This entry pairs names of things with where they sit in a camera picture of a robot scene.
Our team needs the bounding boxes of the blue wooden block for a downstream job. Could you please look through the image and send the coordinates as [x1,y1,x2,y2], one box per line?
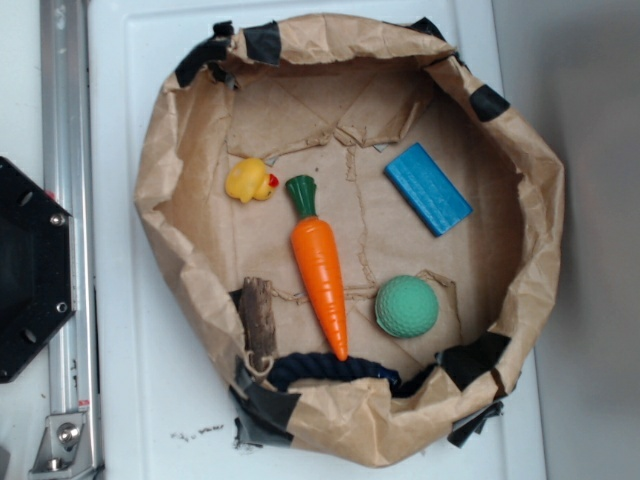
[384,143,473,237]

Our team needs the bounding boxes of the orange toy carrot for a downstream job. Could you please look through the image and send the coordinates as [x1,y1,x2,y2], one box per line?
[285,175,349,361]

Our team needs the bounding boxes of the brown paper bag bin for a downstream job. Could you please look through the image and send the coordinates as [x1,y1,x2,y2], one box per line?
[135,14,565,467]

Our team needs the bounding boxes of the brown wooden stick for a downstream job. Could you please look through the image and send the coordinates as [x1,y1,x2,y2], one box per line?
[239,277,277,376]

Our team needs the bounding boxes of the yellow rubber duck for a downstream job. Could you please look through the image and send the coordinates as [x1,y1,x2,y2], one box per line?
[225,158,280,204]

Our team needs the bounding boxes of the green dimpled ball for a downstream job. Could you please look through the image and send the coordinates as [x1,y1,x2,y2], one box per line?
[374,275,439,339]

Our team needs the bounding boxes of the dark blue rope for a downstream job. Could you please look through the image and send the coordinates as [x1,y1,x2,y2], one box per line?
[271,351,402,393]

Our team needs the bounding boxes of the aluminium extrusion rail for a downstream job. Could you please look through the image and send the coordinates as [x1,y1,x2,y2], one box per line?
[40,1,104,479]

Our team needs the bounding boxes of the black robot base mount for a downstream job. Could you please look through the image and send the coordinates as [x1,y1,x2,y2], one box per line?
[0,157,74,384]

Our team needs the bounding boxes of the metal corner bracket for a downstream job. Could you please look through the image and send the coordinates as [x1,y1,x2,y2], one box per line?
[28,412,101,479]

